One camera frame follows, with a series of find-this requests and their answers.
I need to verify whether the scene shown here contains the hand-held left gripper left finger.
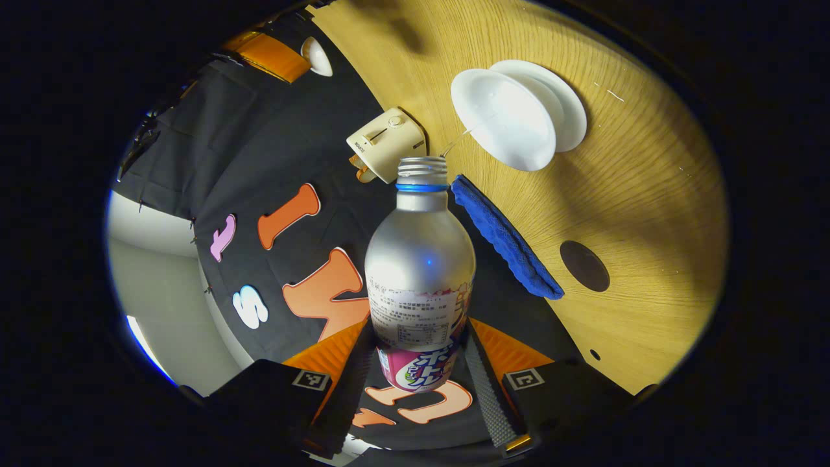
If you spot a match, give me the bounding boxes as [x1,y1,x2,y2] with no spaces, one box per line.
[178,318,377,459]

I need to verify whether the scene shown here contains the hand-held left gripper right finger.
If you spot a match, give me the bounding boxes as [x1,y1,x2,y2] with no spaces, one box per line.
[462,317,657,458]

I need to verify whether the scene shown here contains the white teacup lid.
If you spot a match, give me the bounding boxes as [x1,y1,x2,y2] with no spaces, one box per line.
[300,36,334,77]

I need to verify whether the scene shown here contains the silver water bottle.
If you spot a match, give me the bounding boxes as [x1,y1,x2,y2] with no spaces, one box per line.
[364,156,476,394]

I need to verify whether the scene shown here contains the dark round coaster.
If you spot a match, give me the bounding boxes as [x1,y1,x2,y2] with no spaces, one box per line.
[560,241,611,293]

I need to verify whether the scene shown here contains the white teacup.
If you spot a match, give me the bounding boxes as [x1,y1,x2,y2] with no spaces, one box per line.
[450,68,558,173]

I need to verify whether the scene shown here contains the white teacup saucer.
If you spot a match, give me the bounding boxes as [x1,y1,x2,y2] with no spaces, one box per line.
[490,59,588,153]

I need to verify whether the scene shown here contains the black backdrop cloth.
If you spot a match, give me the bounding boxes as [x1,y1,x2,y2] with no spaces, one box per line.
[110,6,584,455]

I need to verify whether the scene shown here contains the cream toaster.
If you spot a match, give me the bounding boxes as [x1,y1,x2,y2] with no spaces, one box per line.
[346,107,429,185]

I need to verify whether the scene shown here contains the blue cloth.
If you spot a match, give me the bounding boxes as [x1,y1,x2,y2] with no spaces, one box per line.
[451,174,565,300]

